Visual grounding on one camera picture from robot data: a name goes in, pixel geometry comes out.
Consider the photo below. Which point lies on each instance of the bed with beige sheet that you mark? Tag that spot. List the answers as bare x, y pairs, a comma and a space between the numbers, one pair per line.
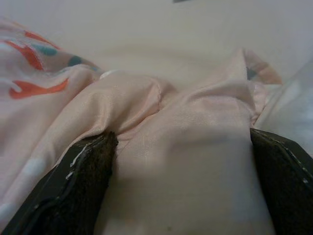
171, 36

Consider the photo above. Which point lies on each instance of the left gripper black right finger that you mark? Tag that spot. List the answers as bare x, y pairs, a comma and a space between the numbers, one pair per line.
286, 186

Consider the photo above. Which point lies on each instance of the pink patterned pillow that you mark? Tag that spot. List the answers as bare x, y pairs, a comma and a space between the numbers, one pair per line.
183, 147

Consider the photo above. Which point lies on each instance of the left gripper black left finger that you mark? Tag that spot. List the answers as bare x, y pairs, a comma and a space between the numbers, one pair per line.
73, 186

